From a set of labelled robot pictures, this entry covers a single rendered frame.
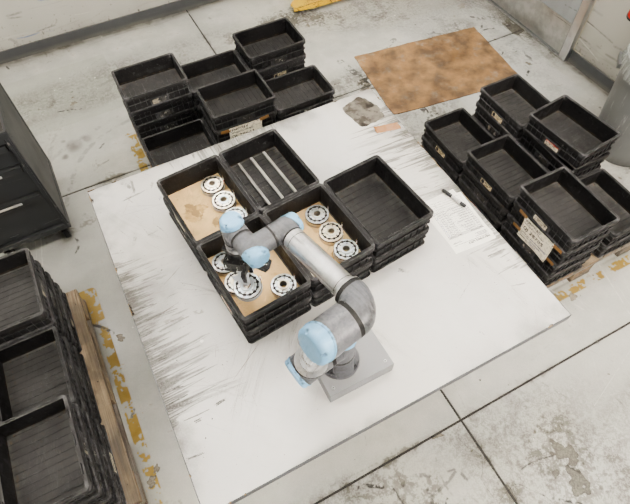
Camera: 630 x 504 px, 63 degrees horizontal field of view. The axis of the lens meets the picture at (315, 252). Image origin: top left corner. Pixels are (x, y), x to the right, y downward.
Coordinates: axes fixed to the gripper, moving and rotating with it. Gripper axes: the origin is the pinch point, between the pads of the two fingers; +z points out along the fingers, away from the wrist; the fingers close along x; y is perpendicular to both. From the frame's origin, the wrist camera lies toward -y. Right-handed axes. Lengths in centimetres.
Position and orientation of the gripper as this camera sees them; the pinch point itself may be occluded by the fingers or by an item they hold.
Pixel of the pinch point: (250, 278)
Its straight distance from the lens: 190.0
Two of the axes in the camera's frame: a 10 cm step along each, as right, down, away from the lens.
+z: 0.2, 5.6, 8.3
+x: -2.1, 8.1, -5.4
